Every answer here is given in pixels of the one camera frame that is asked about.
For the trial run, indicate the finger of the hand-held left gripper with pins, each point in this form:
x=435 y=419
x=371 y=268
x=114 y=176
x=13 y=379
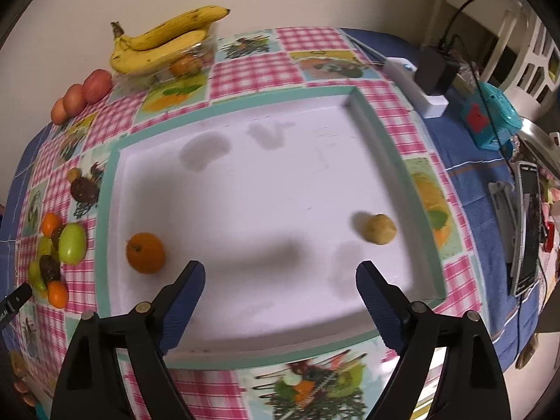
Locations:
x=15 y=304

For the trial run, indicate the metal pot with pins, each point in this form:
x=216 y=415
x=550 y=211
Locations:
x=540 y=140

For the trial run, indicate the small orange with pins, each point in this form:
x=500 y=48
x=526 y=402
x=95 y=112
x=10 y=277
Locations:
x=51 y=223
x=186 y=65
x=57 y=294

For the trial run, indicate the red apple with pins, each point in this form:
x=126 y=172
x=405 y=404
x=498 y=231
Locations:
x=98 y=85
x=60 y=111
x=74 y=99

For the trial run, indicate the round yellow fruit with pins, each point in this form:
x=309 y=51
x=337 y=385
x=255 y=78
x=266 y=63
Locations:
x=378 y=229

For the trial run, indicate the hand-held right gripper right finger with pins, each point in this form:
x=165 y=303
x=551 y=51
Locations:
x=376 y=306

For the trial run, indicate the pink checkered fruit-print tablecloth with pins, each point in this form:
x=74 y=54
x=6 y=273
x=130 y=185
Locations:
x=315 y=74

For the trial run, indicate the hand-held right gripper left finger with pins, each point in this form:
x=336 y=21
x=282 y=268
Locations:
x=186 y=306

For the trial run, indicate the long yellow banana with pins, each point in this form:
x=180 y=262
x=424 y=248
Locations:
x=183 y=24

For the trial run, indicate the black smartphone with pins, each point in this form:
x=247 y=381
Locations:
x=528 y=227

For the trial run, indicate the round orange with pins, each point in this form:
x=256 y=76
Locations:
x=145 y=253

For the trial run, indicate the white chair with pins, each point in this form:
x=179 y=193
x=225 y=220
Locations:
x=531 y=52

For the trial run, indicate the small green fruit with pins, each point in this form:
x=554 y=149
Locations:
x=45 y=247
x=36 y=275

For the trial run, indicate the short yellow banana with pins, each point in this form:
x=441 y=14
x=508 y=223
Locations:
x=144 y=59

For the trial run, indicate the teal plastic toy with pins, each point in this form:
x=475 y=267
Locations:
x=503 y=113

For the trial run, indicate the grey metal stand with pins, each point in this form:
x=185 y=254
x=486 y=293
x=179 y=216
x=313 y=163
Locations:
x=503 y=218

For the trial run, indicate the clear plastic bag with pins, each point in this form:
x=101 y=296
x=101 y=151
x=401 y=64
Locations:
x=466 y=76

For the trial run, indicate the large green fruit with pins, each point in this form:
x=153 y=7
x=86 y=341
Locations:
x=73 y=243

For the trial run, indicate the clear plastic fruit container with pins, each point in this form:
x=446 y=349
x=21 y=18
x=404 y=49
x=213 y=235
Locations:
x=199 y=52

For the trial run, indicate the black charger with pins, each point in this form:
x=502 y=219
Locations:
x=435 y=72

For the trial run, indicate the blue cloth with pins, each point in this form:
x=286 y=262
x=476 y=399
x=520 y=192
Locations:
x=472 y=175

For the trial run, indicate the white power strip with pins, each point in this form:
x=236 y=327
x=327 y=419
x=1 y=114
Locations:
x=431 y=107

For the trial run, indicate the small tan fruit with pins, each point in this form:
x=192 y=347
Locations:
x=75 y=175

